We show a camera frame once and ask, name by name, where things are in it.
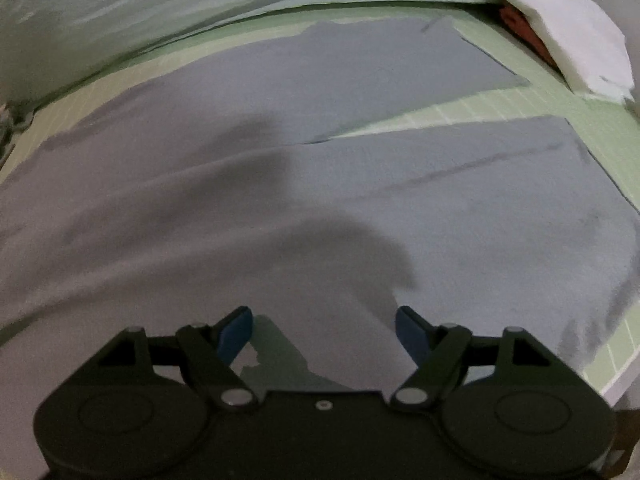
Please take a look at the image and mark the white folded cloth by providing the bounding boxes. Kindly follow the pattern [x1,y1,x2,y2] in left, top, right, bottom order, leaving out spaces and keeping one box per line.
[479,0,635,107]

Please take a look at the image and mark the light blue carrot-print quilt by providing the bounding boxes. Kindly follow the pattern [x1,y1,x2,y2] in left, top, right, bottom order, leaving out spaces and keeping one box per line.
[0,0,495,107]

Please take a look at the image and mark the orange cloth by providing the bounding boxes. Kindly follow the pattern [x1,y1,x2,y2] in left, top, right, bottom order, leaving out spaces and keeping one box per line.
[499,4,560,70]

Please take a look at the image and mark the grey pants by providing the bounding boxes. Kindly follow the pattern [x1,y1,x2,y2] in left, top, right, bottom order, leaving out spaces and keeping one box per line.
[0,16,640,398]

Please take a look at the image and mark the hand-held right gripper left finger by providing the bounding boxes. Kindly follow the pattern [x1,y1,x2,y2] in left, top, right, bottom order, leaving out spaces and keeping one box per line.
[97,305,260,412]

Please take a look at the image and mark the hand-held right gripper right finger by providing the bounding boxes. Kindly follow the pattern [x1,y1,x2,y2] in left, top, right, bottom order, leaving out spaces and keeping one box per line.
[389,305,547,412]

